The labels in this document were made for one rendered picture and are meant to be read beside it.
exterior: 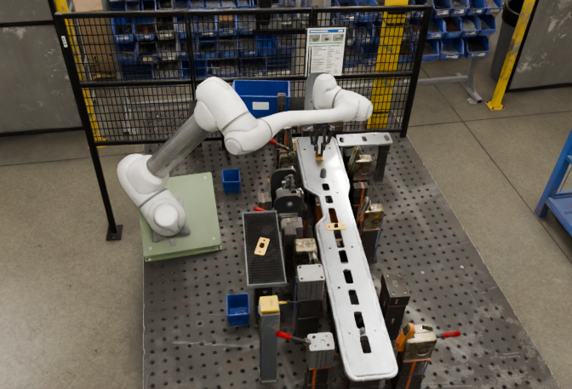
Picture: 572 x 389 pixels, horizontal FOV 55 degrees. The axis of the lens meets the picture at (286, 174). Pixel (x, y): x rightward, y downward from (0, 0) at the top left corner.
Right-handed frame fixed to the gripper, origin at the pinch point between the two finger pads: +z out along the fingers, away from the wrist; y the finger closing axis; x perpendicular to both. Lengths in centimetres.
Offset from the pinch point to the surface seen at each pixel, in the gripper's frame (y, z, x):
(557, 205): 175, 86, 36
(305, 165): -7.5, 5.7, -4.5
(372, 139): 30.9, 5.8, 14.2
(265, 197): -29.7, -2.2, -33.9
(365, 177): 22.7, 11.8, -8.8
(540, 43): 223, 46, 188
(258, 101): -27.5, -6.6, 35.2
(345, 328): -6, 5, -98
